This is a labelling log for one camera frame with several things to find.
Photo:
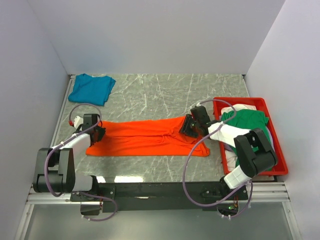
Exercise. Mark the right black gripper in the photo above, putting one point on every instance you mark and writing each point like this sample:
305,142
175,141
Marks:
185,127

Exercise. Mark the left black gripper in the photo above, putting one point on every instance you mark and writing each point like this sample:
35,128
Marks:
102,131

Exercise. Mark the orange t shirt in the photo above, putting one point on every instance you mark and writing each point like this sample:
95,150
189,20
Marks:
160,137

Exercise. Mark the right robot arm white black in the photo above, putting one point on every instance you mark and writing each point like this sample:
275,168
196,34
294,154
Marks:
244,131

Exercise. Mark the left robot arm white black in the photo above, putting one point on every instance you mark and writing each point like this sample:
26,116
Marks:
55,169

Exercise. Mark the folded blue t shirt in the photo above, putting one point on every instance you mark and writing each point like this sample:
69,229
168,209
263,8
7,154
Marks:
91,89

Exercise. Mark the lavender t shirt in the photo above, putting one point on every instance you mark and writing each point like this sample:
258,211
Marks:
271,135

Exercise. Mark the white t shirt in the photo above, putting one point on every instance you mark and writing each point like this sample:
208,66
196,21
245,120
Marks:
237,107

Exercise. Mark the green t shirt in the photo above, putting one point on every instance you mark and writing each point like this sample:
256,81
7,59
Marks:
246,119

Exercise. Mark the black base beam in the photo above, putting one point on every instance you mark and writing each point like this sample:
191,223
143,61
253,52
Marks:
150,196

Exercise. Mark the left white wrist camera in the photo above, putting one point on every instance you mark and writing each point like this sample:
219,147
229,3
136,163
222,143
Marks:
76,122

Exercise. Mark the aluminium frame rail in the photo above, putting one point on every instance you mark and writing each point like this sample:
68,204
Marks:
34,198

